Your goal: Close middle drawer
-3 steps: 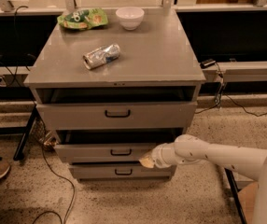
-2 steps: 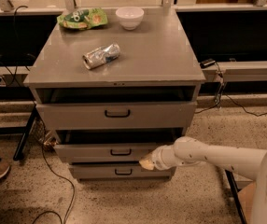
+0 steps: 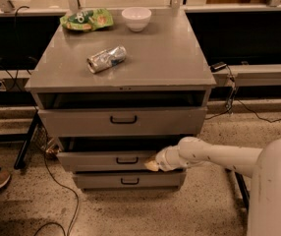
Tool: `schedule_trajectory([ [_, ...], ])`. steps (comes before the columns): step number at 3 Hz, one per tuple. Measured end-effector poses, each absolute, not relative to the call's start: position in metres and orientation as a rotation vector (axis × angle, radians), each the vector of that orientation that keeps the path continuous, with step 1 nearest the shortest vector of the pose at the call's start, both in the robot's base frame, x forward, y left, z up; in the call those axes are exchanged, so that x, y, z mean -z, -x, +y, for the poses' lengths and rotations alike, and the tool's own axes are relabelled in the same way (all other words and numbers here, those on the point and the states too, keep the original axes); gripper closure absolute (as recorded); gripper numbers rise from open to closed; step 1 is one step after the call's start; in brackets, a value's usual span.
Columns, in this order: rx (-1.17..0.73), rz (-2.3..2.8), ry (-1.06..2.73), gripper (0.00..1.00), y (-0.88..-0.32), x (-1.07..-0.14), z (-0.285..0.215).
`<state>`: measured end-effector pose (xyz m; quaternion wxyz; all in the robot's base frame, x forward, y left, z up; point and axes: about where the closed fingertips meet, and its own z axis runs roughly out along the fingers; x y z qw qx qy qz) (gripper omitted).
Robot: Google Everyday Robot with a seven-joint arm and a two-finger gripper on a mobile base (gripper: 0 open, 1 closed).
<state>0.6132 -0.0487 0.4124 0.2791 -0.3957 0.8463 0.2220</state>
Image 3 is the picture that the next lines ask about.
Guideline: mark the black power adapter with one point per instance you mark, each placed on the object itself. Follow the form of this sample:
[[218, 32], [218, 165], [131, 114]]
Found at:
[[217, 67]]

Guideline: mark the grey top drawer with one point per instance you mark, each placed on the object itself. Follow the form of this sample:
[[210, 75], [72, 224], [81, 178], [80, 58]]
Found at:
[[123, 121]]

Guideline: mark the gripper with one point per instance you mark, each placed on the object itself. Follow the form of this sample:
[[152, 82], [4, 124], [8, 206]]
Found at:
[[163, 158]]

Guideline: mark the crushed silver can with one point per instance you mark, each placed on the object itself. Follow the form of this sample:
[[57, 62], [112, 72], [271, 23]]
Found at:
[[106, 59]]

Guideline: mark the white bowl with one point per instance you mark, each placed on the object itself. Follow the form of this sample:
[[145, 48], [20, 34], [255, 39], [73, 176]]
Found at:
[[136, 18]]

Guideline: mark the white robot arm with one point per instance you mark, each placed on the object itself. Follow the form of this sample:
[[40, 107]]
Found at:
[[261, 165]]

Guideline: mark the grey bottom drawer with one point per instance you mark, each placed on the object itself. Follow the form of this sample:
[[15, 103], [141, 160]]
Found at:
[[129, 179]]

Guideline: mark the black metal stand leg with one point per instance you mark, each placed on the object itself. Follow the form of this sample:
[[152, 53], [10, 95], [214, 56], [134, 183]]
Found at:
[[242, 188]]

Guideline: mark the black table leg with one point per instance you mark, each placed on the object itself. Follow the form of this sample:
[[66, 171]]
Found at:
[[20, 161]]

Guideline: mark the green chip bag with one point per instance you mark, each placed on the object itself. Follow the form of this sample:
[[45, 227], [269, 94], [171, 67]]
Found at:
[[89, 20]]

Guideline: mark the grey drawer cabinet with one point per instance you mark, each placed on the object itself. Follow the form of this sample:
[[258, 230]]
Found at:
[[164, 67]]

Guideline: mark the grey drawer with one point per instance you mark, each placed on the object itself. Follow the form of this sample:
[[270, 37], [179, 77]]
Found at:
[[129, 179], [123, 121], [112, 153]]

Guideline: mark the brown shoe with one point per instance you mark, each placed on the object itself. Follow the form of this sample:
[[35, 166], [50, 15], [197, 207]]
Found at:
[[5, 177]]

